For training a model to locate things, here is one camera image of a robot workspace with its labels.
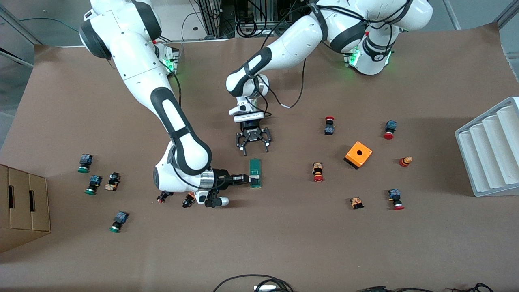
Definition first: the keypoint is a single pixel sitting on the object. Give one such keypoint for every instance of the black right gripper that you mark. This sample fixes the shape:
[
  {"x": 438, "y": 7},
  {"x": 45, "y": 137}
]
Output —
[{"x": 224, "y": 177}]

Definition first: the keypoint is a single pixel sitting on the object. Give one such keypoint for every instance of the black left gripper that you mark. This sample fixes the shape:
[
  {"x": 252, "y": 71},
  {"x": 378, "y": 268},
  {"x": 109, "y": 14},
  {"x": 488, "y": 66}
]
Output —
[{"x": 252, "y": 135}]

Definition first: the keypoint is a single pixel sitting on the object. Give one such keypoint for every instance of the green circuit board module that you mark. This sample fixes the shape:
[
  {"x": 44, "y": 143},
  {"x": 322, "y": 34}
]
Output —
[{"x": 255, "y": 167}]

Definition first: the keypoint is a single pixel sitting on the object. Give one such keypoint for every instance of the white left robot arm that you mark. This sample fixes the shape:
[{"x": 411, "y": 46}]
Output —
[{"x": 300, "y": 36}]

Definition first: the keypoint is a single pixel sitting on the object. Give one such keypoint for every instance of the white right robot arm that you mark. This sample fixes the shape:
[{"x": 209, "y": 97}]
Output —
[{"x": 138, "y": 69}]

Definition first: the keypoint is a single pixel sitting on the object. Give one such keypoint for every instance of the black selector orange block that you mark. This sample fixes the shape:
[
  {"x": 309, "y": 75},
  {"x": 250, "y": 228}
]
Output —
[{"x": 188, "y": 200}]

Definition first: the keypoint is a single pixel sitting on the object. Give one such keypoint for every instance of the red mushroom button orange block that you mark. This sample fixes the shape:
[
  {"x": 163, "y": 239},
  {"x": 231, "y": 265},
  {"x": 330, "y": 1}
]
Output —
[{"x": 318, "y": 172}]

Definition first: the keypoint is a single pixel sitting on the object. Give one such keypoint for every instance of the red button black block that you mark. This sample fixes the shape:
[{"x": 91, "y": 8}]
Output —
[{"x": 329, "y": 129}]

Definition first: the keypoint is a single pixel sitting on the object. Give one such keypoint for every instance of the black square button red tip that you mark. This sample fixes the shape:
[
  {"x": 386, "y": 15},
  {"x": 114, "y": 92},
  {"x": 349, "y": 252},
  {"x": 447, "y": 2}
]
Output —
[{"x": 162, "y": 198}]

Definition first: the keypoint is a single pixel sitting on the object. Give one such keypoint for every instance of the white plug adapter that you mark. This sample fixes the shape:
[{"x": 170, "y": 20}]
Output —
[{"x": 265, "y": 288}]

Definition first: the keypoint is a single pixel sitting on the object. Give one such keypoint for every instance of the small orange contact block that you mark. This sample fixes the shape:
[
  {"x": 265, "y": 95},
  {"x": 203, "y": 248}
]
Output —
[{"x": 357, "y": 202}]

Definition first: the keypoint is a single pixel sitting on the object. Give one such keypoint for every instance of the green pushbutton blue block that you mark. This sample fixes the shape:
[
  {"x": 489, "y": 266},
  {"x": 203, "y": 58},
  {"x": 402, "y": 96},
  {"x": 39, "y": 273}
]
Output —
[
  {"x": 84, "y": 163},
  {"x": 93, "y": 183},
  {"x": 119, "y": 219}
]

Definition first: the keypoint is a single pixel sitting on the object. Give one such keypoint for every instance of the red mushroom button blue block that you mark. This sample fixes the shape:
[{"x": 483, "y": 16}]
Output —
[
  {"x": 394, "y": 196},
  {"x": 390, "y": 126}
]

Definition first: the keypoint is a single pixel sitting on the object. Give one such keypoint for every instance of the white board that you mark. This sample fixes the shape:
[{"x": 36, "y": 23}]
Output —
[{"x": 178, "y": 22}]

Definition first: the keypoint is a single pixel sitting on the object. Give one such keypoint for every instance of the red orange button cap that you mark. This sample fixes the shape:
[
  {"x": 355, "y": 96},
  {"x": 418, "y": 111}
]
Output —
[{"x": 404, "y": 162}]

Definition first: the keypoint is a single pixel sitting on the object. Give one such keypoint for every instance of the brown cardboard box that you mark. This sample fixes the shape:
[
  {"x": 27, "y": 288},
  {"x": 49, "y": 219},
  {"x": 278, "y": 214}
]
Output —
[{"x": 24, "y": 211}]

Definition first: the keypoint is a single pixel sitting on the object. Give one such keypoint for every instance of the white ridged tray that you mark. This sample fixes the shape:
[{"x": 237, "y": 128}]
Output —
[{"x": 486, "y": 154}]

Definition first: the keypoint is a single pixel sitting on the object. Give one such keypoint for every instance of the orange button enclosure box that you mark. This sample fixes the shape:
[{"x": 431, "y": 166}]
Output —
[{"x": 365, "y": 156}]

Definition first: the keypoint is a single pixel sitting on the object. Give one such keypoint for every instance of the aluminium frame rack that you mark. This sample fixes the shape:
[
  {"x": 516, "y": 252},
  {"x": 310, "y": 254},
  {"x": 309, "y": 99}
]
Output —
[{"x": 213, "y": 18}]

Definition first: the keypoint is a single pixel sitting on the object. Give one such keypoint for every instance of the black switch orange block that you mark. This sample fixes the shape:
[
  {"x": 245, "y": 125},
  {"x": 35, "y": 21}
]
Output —
[{"x": 112, "y": 182}]

